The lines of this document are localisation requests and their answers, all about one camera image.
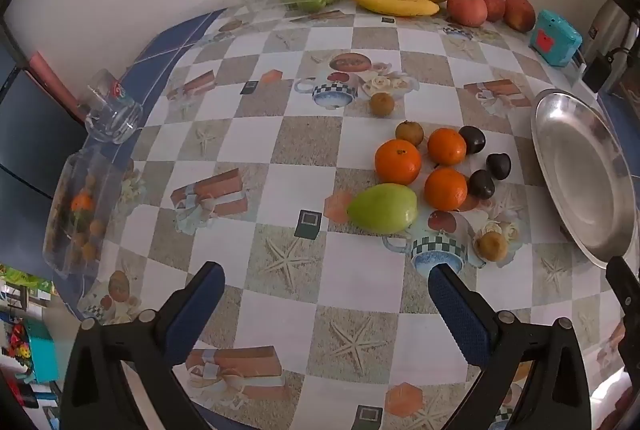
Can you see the teal storage bin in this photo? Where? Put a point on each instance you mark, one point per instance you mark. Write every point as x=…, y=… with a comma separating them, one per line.
x=40, y=350

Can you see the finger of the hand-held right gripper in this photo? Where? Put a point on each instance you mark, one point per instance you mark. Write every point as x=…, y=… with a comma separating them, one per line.
x=622, y=280

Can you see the dark plum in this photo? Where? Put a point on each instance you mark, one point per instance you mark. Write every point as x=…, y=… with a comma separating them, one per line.
x=471, y=138
x=481, y=184
x=498, y=163

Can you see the clear container of small fruits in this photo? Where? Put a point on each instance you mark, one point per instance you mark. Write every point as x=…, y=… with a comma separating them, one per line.
x=82, y=210

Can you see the orange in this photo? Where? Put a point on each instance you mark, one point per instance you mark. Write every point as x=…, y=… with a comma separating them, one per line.
x=446, y=146
x=397, y=161
x=445, y=189

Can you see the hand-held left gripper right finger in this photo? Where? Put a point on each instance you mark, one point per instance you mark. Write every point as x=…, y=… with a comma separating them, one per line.
x=457, y=310

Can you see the clear glass mug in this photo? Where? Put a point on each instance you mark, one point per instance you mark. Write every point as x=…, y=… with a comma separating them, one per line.
x=107, y=119

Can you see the steel thermos jug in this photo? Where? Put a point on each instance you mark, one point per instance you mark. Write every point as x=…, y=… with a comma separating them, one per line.
x=607, y=19

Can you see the red board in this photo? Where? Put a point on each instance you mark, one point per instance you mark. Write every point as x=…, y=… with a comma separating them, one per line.
x=47, y=74

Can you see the steel plate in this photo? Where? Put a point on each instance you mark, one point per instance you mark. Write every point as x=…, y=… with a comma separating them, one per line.
x=580, y=169

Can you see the small brown round fruit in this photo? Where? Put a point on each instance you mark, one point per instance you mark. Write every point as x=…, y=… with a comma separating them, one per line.
x=491, y=246
x=381, y=103
x=410, y=132

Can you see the teal box with red label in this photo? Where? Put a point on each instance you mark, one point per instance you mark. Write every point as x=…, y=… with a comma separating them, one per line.
x=555, y=39

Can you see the dark cabinet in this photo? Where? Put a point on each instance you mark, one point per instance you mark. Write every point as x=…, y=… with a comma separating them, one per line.
x=30, y=134

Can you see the printed checkered tablecloth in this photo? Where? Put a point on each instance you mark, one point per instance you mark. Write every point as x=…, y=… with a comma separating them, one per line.
x=280, y=144

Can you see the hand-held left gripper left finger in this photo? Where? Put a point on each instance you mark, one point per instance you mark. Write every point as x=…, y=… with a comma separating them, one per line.
x=197, y=310

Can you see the green mango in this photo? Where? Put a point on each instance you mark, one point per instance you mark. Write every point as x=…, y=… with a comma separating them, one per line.
x=382, y=209

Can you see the black power adapter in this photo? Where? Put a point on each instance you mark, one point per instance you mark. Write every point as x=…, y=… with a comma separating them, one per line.
x=597, y=72

